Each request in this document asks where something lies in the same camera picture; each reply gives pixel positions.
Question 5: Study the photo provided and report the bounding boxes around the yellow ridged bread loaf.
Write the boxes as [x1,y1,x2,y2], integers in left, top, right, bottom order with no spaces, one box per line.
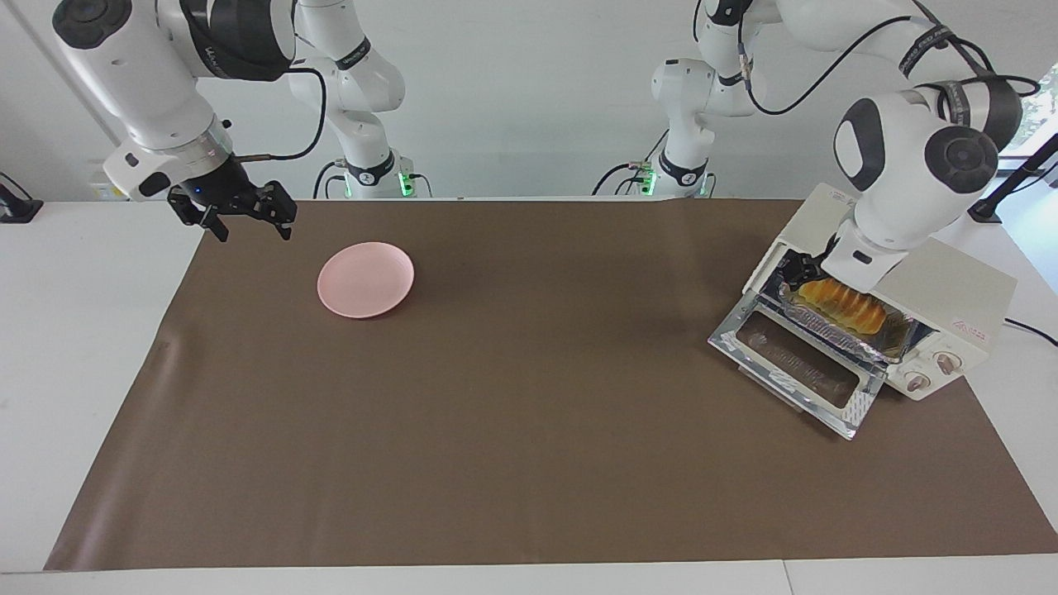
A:
[798,277,887,336]

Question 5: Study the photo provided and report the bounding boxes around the silver foil baking tray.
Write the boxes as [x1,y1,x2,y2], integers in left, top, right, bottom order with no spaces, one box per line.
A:
[765,277,918,364]

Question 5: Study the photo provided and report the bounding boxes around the cream toaster oven body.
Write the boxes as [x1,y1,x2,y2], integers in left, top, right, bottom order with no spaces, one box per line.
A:
[742,183,1017,402]

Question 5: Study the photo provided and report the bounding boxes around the pink round plate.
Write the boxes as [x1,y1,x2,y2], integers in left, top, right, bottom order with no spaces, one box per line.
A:
[317,241,415,319]

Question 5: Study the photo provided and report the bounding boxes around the window with greenery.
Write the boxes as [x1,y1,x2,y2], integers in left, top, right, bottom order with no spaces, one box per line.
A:
[1000,66,1058,158]

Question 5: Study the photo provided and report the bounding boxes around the brown table mat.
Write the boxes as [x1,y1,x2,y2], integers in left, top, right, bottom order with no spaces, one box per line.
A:
[44,198,1058,571]

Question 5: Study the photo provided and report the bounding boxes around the black base cable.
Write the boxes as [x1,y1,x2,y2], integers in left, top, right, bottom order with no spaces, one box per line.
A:
[591,126,672,197]
[312,159,348,199]

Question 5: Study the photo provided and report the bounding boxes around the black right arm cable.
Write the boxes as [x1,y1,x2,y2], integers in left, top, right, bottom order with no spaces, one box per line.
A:
[234,66,328,162]

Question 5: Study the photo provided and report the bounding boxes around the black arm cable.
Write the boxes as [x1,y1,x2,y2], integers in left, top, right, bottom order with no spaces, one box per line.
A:
[234,66,328,162]
[736,0,1041,117]

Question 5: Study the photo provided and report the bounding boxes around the black camera stand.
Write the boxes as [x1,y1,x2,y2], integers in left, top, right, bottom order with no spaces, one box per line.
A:
[0,172,44,224]
[967,132,1058,224]

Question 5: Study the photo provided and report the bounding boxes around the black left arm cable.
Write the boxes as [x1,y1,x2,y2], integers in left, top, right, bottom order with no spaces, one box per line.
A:
[736,0,1041,117]

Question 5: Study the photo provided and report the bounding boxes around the black oven power cable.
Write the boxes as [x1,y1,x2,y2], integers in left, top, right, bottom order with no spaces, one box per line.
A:
[1003,317,1058,348]

